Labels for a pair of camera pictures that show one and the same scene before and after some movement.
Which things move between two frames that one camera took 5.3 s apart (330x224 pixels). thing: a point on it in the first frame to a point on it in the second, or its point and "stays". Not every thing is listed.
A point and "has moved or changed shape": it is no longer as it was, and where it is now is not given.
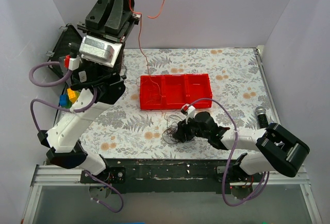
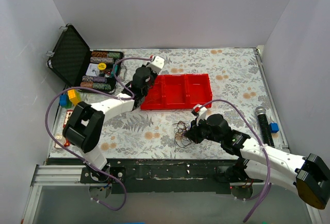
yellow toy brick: [71, 95] stays
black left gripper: [108, 31] to [145, 90]
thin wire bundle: [171, 122] has moved or changed shape
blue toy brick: [63, 100] stays
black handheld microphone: [262, 120] stays
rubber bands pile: [139, 32] to [156, 84]
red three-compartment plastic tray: [161, 92] stays
